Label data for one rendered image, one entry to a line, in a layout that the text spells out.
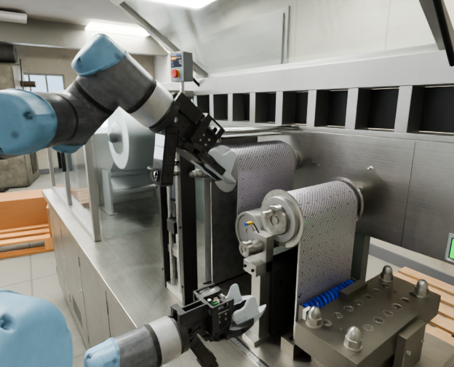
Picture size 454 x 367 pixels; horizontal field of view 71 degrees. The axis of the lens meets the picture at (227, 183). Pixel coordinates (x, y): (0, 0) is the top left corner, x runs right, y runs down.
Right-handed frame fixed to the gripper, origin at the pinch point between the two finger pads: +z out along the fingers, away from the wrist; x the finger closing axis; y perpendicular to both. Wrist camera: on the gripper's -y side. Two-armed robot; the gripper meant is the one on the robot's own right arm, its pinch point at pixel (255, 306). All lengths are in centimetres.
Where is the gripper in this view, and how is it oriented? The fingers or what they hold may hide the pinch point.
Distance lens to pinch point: 77.4
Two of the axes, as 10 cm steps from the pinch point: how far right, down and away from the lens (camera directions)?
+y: 0.0, -9.7, -2.4
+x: -5.9, -1.9, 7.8
